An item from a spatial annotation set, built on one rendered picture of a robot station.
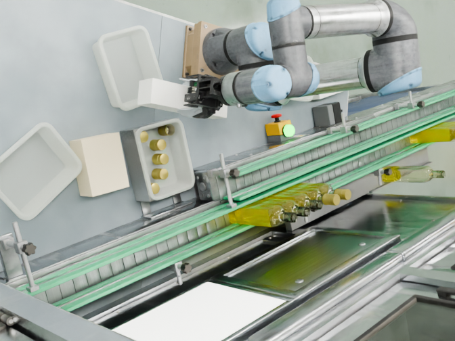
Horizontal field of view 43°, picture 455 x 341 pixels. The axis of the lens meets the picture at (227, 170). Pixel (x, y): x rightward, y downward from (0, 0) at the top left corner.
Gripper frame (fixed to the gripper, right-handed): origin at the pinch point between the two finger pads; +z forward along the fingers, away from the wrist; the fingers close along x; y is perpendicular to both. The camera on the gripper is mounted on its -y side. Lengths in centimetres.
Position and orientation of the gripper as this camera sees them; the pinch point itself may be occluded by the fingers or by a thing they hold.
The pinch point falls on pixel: (187, 99)
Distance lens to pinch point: 148.3
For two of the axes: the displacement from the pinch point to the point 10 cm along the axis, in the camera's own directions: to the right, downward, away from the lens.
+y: -7.6, -0.9, -6.5
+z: -6.5, 0.0, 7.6
